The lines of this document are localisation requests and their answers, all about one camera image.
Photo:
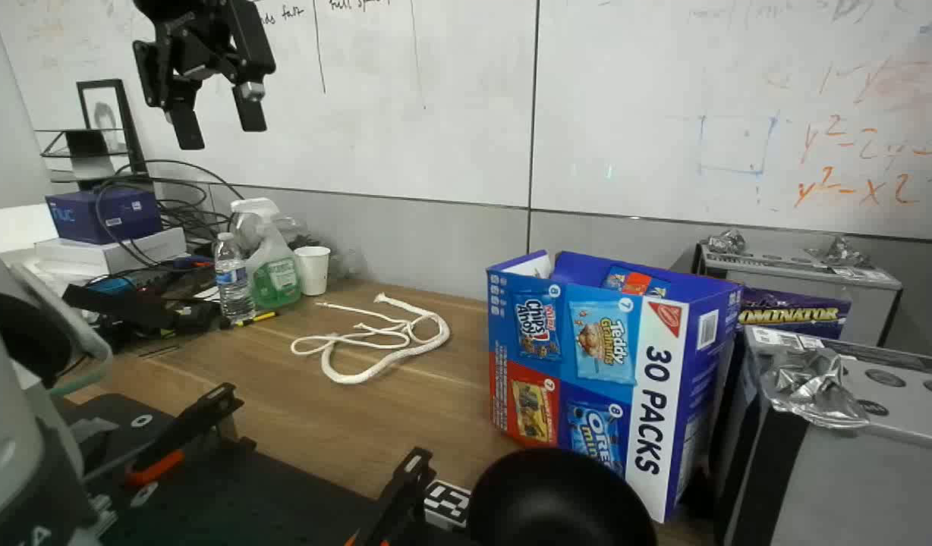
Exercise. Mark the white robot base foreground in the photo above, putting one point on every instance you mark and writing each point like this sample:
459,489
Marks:
43,494

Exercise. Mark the white paper cup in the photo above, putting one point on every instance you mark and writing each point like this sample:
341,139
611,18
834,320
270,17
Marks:
315,269

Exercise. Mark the blue snack pack box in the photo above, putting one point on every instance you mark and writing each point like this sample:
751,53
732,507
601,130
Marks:
607,360

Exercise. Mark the clear water bottle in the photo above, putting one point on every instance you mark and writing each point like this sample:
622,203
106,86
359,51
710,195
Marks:
233,281

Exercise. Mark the black white fiducial tag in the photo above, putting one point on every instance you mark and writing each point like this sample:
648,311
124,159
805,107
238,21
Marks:
447,506

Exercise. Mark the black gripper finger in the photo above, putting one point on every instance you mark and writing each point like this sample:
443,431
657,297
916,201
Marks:
251,105
185,123

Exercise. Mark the purple Dominator box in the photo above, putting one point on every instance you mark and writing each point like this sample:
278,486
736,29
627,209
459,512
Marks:
800,315

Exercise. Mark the dark blue cardboard box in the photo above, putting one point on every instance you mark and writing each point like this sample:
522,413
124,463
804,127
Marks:
104,212

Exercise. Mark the grey metal appliance rear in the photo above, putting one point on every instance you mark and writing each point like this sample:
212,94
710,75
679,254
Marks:
830,271

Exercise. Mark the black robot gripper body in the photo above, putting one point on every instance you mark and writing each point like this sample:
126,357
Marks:
197,40

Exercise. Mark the black frying pan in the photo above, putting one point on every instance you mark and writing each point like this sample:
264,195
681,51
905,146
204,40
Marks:
556,499

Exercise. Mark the black clamp orange handle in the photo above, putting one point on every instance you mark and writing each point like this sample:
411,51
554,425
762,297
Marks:
169,448

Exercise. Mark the black picture frame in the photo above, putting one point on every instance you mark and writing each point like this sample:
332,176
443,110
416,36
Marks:
106,110

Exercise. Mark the crumpled aluminium foil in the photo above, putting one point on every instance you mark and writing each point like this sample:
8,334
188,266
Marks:
804,376

